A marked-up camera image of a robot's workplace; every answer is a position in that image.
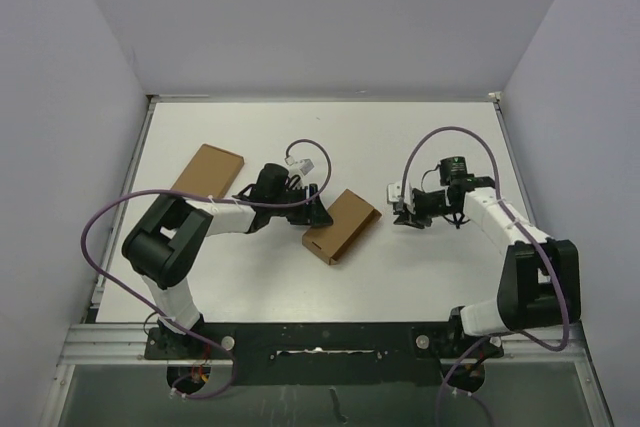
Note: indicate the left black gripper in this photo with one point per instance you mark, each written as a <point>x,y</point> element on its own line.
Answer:
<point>311,213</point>

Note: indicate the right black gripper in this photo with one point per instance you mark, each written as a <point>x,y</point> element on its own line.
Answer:
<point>410,219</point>

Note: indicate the brown cardboard box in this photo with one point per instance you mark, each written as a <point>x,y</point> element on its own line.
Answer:
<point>210,172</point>
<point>352,216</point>

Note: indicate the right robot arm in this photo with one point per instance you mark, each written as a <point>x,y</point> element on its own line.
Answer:
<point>539,284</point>

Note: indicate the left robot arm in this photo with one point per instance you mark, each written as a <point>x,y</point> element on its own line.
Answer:
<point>163,245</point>

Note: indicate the folded brown cardboard box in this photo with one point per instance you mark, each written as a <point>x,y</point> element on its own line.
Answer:
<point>210,172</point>

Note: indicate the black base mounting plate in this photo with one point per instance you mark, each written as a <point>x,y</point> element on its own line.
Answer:
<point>326,354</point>

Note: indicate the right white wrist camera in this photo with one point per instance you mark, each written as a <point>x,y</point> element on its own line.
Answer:
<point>400,197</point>

